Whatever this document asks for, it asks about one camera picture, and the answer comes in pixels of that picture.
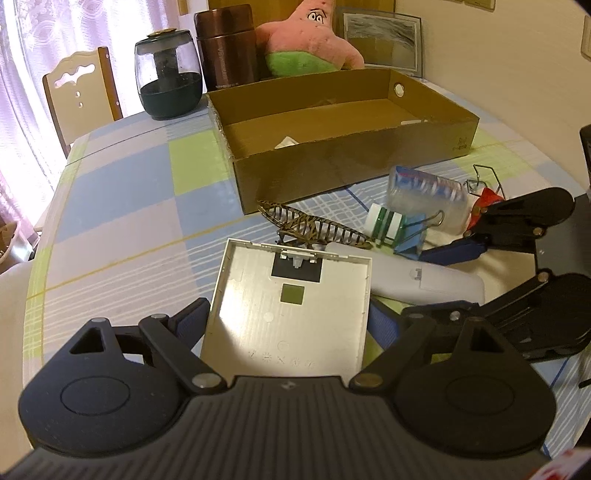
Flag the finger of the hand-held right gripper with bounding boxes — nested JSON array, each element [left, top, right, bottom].
[[401, 272, 552, 325], [422, 200, 546, 267]]

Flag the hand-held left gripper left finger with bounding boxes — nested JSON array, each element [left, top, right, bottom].
[[69, 298, 227, 394]]

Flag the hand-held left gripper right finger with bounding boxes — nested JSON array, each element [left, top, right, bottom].
[[349, 300, 509, 393]]

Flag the blue binder clip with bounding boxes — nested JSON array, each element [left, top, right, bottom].
[[392, 210, 446, 258]]

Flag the white remote control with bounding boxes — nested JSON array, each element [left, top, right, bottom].
[[323, 242, 485, 305]]

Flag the red cat figurine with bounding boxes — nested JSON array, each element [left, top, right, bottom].
[[468, 187, 505, 234]]

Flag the metal wire holder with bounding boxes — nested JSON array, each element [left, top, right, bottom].
[[465, 164, 506, 200]]

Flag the white square plastic panel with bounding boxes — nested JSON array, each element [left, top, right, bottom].
[[199, 237, 374, 377]]

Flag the brown cardboard box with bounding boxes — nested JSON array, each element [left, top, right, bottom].
[[205, 68, 481, 215]]

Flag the green and white spool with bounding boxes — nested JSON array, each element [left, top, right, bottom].
[[364, 203, 407, 245]]

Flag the dark glass jar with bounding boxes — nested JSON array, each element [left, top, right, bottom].
[[134, 28, 204, 121]]

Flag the wooden chair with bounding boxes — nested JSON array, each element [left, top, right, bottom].
[[42, 46, 124, 158]]

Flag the pink starfish plush toy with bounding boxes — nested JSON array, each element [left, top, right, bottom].
[[255, 0, 365, 77]]

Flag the brown thermos flask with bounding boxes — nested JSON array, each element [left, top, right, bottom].
[[194, 4, 259, 92]]

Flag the sheer purple curtain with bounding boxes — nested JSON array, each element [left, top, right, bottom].
[[0, 0, 185, 241]]

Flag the glass picture frame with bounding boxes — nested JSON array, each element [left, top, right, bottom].
[[335, 7, 424, 78]]

